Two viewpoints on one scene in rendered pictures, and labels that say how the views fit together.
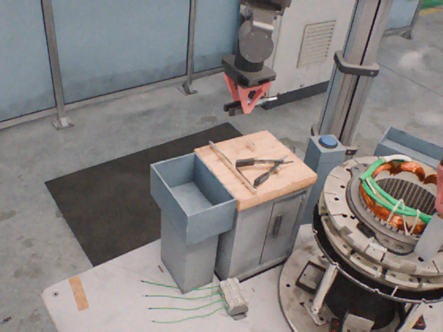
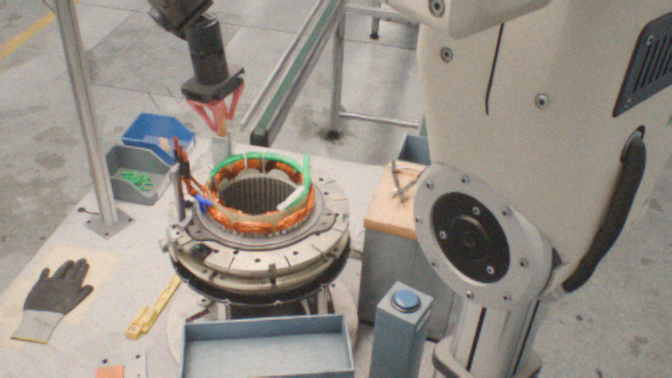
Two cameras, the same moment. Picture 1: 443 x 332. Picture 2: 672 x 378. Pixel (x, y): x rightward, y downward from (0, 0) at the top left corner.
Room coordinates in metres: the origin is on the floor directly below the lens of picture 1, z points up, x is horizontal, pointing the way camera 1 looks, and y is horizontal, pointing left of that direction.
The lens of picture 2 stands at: (1.42, -0.86, 1.85)
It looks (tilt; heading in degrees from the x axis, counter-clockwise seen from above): 38 degrees down; 140
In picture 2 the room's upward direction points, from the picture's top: 3 degrees clockwise
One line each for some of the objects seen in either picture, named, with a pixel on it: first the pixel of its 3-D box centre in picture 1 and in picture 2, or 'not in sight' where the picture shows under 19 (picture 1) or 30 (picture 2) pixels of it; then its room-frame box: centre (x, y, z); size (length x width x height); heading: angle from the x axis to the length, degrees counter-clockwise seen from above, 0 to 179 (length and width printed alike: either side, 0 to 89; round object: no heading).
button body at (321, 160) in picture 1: (316, 181); (397, 351); (0.91, -0.27, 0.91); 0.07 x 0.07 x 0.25; 20
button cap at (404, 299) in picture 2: (328, 141); (406, 299); (0.91, -0.27, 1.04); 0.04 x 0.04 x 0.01
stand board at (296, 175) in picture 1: (254, 166); (424, 202); (0.75, -0.08, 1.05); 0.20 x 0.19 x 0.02; 125
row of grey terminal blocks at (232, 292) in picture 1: (233, 296); (364, 249); (0.59, -0.07, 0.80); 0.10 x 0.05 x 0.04; 24
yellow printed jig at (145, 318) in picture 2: not in sight; (161, 296); (0.45, -0.51, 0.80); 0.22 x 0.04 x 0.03; 123
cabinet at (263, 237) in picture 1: (245, 213); (415, 256); (0.75, -0.08, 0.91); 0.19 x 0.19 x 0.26; 35
